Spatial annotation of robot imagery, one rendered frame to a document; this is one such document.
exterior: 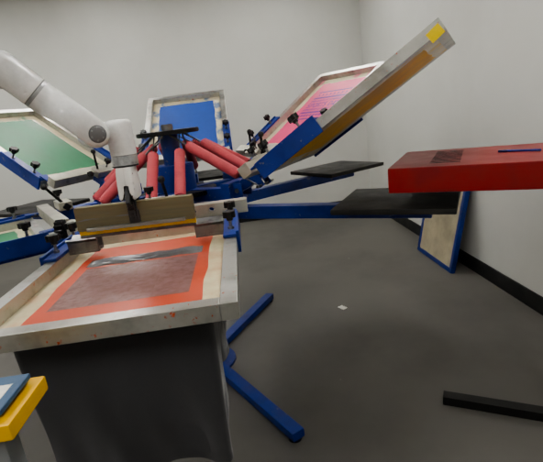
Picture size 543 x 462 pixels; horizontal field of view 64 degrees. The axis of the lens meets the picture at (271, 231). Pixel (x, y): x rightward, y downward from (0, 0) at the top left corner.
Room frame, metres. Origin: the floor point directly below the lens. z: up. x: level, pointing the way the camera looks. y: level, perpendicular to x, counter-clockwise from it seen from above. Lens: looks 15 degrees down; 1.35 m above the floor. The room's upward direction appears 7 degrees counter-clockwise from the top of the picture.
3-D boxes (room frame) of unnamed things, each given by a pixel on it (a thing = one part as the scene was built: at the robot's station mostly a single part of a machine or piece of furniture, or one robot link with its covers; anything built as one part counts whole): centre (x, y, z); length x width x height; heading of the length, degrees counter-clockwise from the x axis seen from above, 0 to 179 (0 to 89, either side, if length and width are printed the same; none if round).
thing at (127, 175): (1.31, 0.41, 1.20); 0.10 x 0.08 x 0.11; 3
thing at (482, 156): (1.59, -0.81, 1.06); 0.61 x 0.46 x 0.12; 63
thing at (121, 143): (1.30, 0.44, 1.33); 0.15 x 0.10 x 0.11; 119
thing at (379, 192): (1.93, -0.14, 0.91); 1.34 x 0.41 x 0.08; 63
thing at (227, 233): (1.44, 0.13, 0.98); 0.30 x 0.05 x 0.07; 3
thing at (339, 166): (2.60, -0.11, 0.91); 1.34 x 0.41 x 0.08; 123
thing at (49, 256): (1.41, 0.69, 0.98); 0.30 x 0.05 x 0.07; 3
